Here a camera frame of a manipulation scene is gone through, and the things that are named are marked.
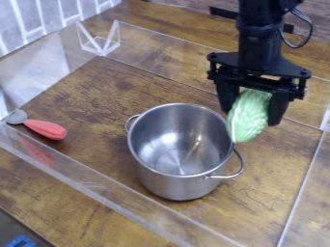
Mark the red handled metal spatula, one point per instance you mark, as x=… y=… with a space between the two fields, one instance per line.
x=47 y=129

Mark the clear acrylic front barrier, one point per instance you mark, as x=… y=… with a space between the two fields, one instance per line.
x=144 y=210

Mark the green bumpy gourd toy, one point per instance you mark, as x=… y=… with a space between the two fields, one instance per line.
x=249 y=115

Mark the silver steel pot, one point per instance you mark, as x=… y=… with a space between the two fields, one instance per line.
x=180 y=143

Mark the black wall strip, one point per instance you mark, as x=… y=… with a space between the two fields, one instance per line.
x=233 y=15

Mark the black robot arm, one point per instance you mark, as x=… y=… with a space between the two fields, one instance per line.
x=265 y=13

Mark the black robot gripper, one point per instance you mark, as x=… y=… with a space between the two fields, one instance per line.
x=257 y=67

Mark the clear acrylic corner bracket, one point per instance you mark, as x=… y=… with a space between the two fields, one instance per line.
x=98 y=45

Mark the blue object at corner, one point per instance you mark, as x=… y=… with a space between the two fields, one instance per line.
x=22 y=241

